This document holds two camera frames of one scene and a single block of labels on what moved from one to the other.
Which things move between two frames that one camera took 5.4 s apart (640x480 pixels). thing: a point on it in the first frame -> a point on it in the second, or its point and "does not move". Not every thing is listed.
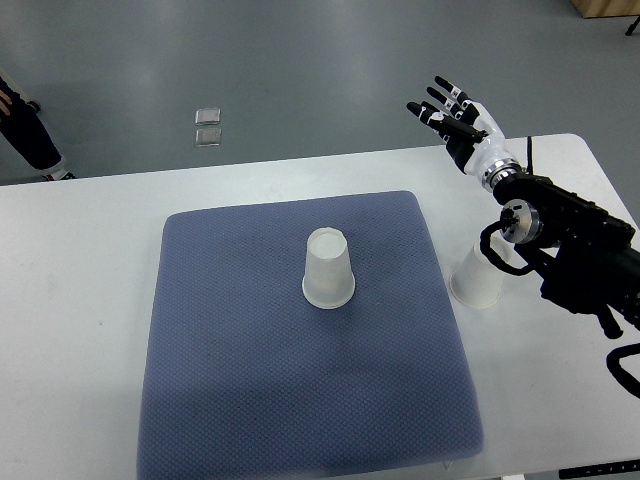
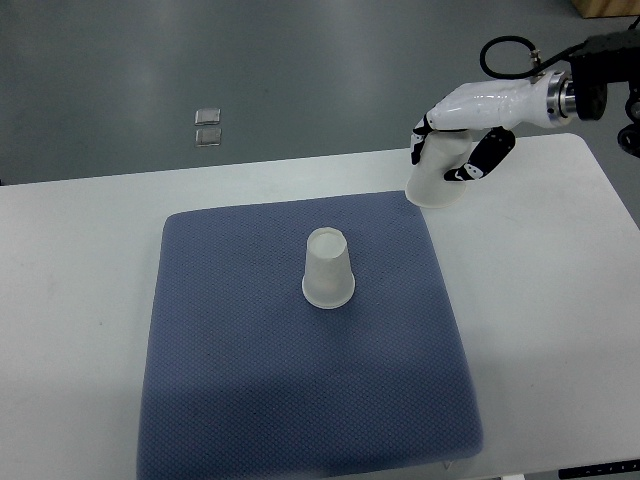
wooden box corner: [607, 8] does not move
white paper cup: [328, 280] does not move
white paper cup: [477, 282] -> [442, 152]
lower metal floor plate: [208, 137] does not move
